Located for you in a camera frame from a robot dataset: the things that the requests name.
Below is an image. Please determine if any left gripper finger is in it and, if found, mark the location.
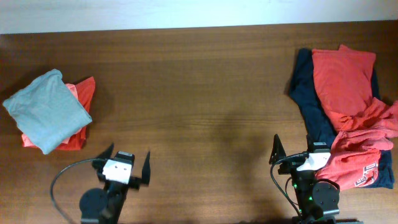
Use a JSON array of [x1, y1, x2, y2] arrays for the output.
[[91, 143, 114, 170], [141, 151, 151, 185]]

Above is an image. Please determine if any red printed t-shirt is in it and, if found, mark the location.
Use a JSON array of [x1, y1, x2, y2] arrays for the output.
[[312, 45, 397, 190]]

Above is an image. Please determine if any grey t-shirt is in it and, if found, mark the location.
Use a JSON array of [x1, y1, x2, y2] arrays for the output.
[[2, 69, 92, 154]]

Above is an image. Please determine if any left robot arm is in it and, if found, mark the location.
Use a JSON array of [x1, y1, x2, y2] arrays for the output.
[[79, 144, 150, 224]]

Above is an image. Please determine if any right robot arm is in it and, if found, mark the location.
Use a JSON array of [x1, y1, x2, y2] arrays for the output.
[[269, 134, 340, 223]]

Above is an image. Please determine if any dark navy garment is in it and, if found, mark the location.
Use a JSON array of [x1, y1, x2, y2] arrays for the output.
[[289, 48, 395, 189]]

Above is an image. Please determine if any folded salmon pink shirt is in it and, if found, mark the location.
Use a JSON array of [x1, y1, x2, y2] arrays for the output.
[[21, 83, 78, 147]]

